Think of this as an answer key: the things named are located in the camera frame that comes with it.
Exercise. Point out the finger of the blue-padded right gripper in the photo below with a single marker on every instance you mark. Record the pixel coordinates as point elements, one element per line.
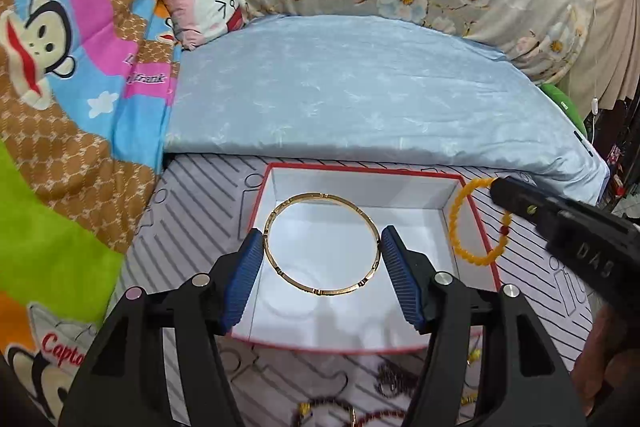
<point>523,199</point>

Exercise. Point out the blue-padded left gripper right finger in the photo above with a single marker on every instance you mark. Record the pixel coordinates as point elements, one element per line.
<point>407,289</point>

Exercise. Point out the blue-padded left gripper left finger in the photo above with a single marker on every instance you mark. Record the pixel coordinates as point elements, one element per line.
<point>238,275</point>

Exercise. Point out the thin gold bangle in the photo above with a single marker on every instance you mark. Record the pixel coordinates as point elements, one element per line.
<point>336,200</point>

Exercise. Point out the long dark garnet bead strand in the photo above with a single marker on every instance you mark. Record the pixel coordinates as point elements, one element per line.
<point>391,381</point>

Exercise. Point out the red white-lined jewelry box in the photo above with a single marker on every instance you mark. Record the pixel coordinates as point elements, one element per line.
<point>327,246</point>

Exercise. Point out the person's right hand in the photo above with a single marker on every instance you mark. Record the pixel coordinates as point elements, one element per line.
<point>605,361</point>

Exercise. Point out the grey black-striped cloth mat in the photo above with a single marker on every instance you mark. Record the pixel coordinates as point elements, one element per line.
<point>201,209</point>

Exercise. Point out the beige pleated curtain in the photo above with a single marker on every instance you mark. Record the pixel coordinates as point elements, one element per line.
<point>607,69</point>

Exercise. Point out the light blue quilt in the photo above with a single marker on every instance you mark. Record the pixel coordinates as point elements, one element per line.
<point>370,89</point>

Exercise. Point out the colourful monkey cartoon bedsheet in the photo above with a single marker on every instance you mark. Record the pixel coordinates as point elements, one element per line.
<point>86,94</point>

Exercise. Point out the pink rabbit cushion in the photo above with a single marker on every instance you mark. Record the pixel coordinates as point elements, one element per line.
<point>201,21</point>

